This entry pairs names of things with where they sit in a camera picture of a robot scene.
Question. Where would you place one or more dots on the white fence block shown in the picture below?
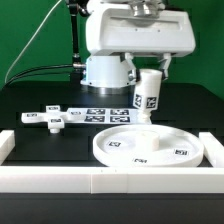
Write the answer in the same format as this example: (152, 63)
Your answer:
(7, 143)
(214, 150)

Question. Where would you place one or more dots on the white marker sheet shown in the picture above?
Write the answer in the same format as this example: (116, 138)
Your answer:
(105, 116)

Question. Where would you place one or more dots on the black camera stand pole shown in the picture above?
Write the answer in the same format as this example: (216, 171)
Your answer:
(76, 7)

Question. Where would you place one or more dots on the white round table top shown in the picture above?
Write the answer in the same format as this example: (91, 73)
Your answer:
(147, 146)

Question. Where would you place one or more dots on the white cross table base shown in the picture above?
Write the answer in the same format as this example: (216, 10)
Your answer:
(54, 117)

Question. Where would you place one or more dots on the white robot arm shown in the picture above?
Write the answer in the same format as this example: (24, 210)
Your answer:
(108, 74)

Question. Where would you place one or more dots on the white front fence bar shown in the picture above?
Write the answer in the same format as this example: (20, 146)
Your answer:
(96, 180)

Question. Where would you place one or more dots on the white left fence block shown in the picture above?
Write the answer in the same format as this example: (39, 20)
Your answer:
(7, 143)

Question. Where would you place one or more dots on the white right fence block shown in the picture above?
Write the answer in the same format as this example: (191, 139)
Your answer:
(214, 150)

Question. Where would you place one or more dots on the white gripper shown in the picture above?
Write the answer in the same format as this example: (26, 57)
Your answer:
(112, 30)

